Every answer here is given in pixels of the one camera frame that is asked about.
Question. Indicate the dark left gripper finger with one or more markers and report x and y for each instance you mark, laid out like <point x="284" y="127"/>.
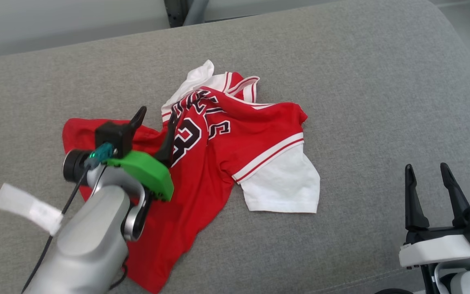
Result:
<point x="138" y="119"/>
<point x="167" y="147"/>

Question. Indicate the red jersey with white sleeves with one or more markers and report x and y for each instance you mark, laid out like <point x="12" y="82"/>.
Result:
<point x="218" y="163"/>

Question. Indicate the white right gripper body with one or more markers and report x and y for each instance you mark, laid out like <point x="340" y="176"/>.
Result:
<point x="435" y="251"/>

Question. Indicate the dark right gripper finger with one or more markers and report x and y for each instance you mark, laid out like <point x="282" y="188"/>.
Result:
<point x="457" y="200"/>
<point x="414" y="208"/>

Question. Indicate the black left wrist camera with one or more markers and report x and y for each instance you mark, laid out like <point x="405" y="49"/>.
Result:
<point x="112" y="136"/>

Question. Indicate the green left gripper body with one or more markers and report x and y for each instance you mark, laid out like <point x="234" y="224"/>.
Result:
<point x="149" y="171"/>

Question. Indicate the black hinge bracket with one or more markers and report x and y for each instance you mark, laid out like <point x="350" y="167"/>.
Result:
<point x="174" y="12"/>

